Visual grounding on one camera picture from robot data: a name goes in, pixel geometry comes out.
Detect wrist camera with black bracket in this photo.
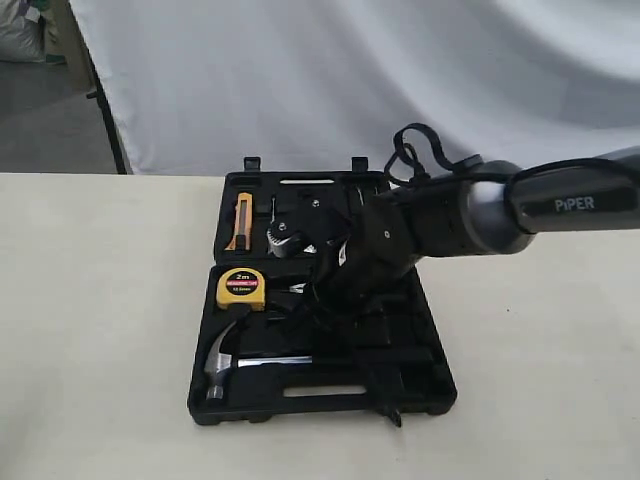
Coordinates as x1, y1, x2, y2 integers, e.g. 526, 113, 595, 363
266, 195, 351, 259

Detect claw hammer black grip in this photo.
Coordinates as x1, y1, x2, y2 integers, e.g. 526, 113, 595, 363
203, 321, 313, 400

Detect adjustable wrench black handle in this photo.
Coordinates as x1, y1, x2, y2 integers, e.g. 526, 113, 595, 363
349, 346, 402, 428

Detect yellow tape measure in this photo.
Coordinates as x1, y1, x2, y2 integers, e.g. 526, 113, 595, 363
215, 267, 266, 311

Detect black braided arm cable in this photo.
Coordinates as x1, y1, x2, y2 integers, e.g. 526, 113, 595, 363
383, 122, 640, 201

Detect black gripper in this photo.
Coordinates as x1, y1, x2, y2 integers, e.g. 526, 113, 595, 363
294, 234, 419, 341

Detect orange utility knife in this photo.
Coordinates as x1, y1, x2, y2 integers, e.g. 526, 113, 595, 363
225, 192, 253, 251

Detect white backdrop cloth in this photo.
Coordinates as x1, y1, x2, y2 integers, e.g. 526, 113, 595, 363
71, 1, 639, 176

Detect black plastic tool case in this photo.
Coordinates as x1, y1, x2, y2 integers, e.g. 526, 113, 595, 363
187, 157, 458, 425

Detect orange handled pliers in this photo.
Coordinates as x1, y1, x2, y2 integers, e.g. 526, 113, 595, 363
282, 283, 306, 294

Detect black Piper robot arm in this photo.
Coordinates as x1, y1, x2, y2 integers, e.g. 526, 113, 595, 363
296, 147, 639, 331

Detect white sack in background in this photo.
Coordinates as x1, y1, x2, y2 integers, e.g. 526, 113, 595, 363
1, 0, 45, 63

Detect black backdrop stand pole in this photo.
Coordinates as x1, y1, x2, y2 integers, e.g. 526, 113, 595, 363
69, 2, 129, 175

